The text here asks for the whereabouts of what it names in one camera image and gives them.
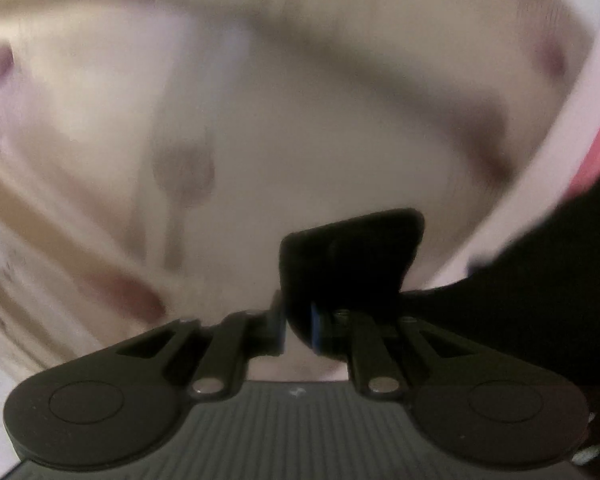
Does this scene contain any black small garment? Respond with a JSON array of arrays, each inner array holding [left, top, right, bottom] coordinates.
[[279, 178, 600, 408]]

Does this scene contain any pink checkered bed sheet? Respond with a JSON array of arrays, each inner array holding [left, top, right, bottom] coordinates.
[[403, 0, 600, 289]]

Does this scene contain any beige leaf-pattern curtain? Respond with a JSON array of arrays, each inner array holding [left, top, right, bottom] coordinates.
[[0, 0, 593, 382]]

